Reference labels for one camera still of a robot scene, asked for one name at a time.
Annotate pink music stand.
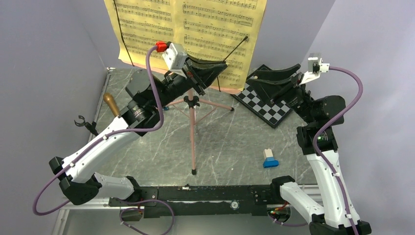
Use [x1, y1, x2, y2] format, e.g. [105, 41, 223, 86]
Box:
[121, 69, 234, 175]

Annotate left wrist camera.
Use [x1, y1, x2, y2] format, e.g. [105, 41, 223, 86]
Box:
[156, 41, 188, 71]

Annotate blue white toy block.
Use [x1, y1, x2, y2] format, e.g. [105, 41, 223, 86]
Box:
[263, 148, 279, 168]

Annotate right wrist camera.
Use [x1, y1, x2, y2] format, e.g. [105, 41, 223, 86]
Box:
[299, 52, 330, 85]

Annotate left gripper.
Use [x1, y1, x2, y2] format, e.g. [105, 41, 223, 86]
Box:
[152, 53, 228, 110]

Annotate black microphone stand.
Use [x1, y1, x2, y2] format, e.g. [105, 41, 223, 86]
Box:
[74, 115, 99, 136]

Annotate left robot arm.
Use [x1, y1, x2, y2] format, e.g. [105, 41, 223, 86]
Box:
[49, 57, 227, 206]

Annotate yellow sheet music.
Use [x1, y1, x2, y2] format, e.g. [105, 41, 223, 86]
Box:
[174, 0, 267, 94]
[104, 0, 180, 66]

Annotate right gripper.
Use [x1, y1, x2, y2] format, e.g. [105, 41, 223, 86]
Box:
[248, 64, 316, 125]

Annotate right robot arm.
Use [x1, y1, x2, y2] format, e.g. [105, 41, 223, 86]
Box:
[246, 62, 372, 235]

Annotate black white chessboard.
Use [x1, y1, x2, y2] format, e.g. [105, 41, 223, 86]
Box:
[231, 82, 292, 129]

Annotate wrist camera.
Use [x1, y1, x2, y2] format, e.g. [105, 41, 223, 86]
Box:
[156, 41, 188, 71]
[299, 52, 330, 85]

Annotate gold microphone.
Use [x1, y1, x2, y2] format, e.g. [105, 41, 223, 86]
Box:
[103, 93, 120, 117]

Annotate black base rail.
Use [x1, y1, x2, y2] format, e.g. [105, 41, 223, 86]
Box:
[122, 185, 292, 222]

